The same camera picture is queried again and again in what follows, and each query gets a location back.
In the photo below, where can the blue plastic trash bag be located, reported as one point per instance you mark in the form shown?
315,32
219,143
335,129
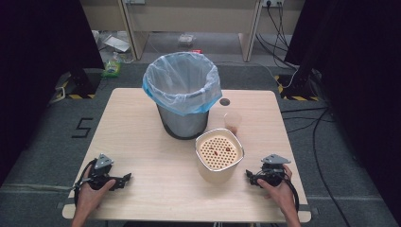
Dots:
181,78

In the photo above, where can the white wall socket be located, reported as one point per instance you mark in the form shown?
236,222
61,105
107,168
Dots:
272,3

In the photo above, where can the person's right hand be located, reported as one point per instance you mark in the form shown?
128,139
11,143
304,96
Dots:
279,194

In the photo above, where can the clear plastic cup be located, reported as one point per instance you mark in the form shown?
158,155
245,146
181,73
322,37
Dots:
232,121

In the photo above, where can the black stand base striped tape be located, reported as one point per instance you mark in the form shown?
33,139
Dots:
296,88
82,85

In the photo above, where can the beige container with strainer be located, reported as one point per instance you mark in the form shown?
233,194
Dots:
217,164

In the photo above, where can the clear plastic bottle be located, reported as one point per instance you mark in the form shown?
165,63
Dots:
116,57

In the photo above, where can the white paper sheet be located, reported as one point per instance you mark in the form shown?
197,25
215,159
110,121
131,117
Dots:
117,43

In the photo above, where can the small red item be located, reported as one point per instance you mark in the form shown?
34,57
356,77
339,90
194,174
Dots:
196,51

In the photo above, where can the grey metal trash can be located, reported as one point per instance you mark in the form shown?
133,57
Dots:
184,124

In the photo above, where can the clear plastic package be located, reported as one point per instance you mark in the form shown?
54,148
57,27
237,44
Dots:
186,40

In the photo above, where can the black curtain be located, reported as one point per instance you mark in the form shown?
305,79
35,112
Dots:
356,63
38,63

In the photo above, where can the person's left hand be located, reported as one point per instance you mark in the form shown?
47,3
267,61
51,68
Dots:
90,197

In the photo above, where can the white power strip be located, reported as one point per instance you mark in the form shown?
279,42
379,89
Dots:
135,1

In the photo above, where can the green wipes packet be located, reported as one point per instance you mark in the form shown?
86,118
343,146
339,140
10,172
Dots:
111,69

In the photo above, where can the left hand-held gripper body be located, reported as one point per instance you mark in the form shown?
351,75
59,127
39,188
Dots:
100,171

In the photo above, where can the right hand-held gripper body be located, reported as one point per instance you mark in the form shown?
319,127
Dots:
271,171

